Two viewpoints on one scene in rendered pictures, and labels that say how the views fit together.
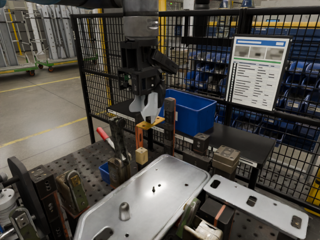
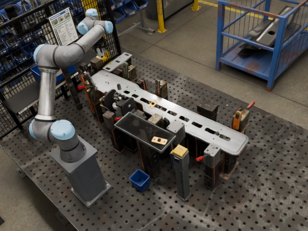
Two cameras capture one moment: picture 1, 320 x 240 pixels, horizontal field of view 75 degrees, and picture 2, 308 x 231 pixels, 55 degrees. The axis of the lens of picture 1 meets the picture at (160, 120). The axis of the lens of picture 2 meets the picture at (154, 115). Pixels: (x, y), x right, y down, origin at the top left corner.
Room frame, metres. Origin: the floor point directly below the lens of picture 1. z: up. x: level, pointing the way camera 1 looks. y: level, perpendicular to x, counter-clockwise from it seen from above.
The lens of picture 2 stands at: (-0.04, 1.90, 2.43)
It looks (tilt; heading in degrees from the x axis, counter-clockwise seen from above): 44 degrees down; 277
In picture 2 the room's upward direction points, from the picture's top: 9 degrees counter-clockwise
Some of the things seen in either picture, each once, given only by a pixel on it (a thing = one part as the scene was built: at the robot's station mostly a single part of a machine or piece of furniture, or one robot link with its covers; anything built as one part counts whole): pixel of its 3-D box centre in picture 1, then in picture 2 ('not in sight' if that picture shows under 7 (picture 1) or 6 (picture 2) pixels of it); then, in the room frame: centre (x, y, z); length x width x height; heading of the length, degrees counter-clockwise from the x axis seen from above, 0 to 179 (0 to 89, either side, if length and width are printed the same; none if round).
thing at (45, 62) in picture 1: (64, 41); not in sight; (7.75, 3.33, 0.88); 1.91 x 1.01 x 1.76; 139
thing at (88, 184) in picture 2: not in sight; (83, 172); (0.61, 0.80, 0.90); 0.21 x 0.21 x 0.40; 47
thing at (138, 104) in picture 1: (138, 106); (100, 53); (0.51, 0.06, 1.30); 0.06 x 0.03 x 0.09; 142
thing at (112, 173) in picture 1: (122, 195); (97, 106); (0.62, 0.15, 0.88); 0.07 x 0.06 x 0.35; 52
